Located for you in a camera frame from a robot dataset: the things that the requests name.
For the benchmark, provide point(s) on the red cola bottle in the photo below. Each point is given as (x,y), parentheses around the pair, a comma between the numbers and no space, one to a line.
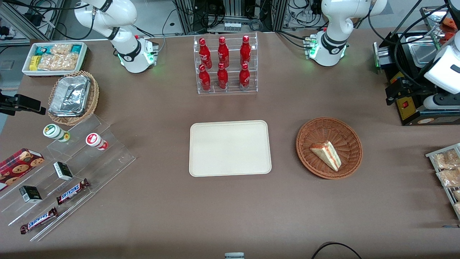
(245,50)
(222,77)
(223,52)
(205,54)
(205,79)
(244,77)

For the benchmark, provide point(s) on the oval light wicker basket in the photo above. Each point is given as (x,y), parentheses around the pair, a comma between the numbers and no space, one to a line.
(92,100)

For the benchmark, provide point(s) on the Snickers bar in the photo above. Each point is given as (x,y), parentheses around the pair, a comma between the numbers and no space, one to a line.
(38,220)
(72,191)

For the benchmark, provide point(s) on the white rectangular snack bin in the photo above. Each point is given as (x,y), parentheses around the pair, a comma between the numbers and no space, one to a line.
(27,70)

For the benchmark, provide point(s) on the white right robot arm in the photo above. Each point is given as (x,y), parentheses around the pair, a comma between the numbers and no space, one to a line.
(125,54)

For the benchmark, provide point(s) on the teal snack packet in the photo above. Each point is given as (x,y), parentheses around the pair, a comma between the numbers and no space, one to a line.
(44,49)

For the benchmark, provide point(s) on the yellow snack packet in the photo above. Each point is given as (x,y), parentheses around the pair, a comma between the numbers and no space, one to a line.
(33,63)

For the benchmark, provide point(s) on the black clamp device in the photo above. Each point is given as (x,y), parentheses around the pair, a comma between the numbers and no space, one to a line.
(21,102)

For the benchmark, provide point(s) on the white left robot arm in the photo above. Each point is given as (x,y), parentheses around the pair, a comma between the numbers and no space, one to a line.
(334,21)

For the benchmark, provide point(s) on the cream plastic tray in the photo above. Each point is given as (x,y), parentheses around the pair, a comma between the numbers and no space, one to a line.
(230,149)

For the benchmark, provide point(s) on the red lid yogurt bottle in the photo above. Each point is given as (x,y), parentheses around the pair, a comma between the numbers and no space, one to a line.
(95,140)

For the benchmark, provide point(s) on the red cookie box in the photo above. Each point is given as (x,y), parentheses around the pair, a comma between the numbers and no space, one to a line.
(18,167)

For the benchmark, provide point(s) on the white socket strip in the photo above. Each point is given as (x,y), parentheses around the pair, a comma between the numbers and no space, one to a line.
(232,26)

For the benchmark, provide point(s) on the green lid yogurt bottle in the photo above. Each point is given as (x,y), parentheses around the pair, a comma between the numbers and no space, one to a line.
(54,131)

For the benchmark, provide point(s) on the aluminium frame rack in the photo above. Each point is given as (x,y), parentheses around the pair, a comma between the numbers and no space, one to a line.
(233,9)

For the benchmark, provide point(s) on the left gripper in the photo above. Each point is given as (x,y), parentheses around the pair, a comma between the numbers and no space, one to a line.
(412,85)

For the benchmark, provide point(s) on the black food warmer machine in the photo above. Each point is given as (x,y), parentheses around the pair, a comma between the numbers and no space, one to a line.
(413,116)

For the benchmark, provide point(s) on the clear acrylic stepped shelf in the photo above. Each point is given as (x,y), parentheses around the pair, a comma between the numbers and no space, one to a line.
(107,162)

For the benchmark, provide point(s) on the aluminium foil container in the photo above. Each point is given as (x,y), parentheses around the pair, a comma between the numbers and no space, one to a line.
(70,95)

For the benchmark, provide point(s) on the grey box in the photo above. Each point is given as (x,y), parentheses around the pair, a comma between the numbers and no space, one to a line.
(234,256)

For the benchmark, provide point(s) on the clear acrylic bottle rack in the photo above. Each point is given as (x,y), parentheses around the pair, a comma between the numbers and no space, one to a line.
(231,90)

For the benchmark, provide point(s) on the tray of packaged crackers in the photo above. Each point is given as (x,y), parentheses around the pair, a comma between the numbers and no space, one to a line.
(431,154)

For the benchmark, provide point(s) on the small black box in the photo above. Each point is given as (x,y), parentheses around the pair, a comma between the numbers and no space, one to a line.
(63,171)
(30,194)

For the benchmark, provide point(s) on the large clear cracker pack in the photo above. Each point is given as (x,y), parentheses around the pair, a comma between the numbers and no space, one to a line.
(59,62)

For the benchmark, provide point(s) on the round brown wicker basket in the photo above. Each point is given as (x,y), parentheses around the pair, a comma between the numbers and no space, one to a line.
(323,129)

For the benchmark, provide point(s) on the clear pastry pack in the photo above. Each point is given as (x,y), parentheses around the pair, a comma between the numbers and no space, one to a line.
(445,160)
(449,178)

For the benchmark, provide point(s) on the triangular sandwich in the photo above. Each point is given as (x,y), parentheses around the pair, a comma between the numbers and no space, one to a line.
(329,154)

